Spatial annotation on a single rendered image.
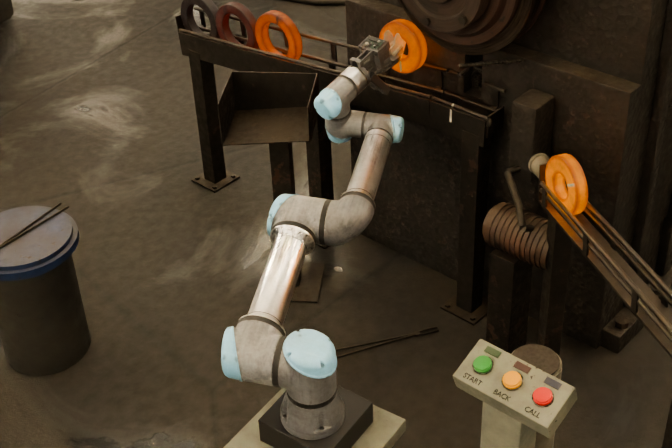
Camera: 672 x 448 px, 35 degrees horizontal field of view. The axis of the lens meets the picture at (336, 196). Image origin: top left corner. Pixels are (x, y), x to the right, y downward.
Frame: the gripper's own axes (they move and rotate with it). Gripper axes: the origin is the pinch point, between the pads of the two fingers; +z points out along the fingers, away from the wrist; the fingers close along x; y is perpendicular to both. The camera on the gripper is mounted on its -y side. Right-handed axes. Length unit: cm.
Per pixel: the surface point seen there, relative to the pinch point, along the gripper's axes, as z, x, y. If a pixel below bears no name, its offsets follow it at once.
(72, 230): -94, 53, -17
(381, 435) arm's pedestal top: -93, -57, -33
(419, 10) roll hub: -6.6, -15.4, 19.6
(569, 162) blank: -19, -66, -3
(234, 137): -45, 32, -13
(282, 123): -31.6, 25.1, -15.9
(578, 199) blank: -24, -71, -9
